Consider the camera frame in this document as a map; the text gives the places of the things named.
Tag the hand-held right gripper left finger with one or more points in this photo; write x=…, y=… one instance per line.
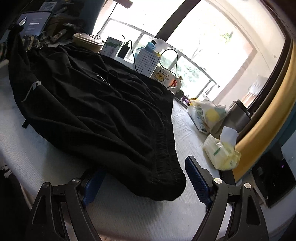
x=91, y=190

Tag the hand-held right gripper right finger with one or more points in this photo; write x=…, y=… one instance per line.
x=196, y=178

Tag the black pants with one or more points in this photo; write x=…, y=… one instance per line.
x=92, y=115

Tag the yellow tissue pack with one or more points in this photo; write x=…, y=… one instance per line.
x=222, y=153

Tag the white printed shopping bag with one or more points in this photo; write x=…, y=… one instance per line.
x=203, y=113

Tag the metal kettle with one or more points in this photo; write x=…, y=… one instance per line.
x=240, y=118

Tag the black electronic device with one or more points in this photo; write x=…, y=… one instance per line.
x=275, y=178

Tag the small purple object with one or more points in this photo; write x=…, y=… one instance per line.
x=185, y=100

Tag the black white shoe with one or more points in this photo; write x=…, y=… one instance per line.
x=5, y=171

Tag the small white red container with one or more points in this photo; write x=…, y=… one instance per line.
x=174, y=83

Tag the white cup with bear print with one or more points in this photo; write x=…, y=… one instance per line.
x=161, y=76

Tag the white perforated basket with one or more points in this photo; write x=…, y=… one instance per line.
x=146, y=62

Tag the crumpled white plastic bag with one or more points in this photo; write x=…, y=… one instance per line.
x=161, y=44

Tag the blue plastic cup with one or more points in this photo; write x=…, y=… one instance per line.
x=150, y=46

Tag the black power bank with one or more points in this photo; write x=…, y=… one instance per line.
x=123, y=51

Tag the white green milk carton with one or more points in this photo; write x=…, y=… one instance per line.
x=111, y=47

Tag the kraft food container with lid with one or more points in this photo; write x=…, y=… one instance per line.
x=86, y=42

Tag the plaid shirt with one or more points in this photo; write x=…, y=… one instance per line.
x=32, y=42

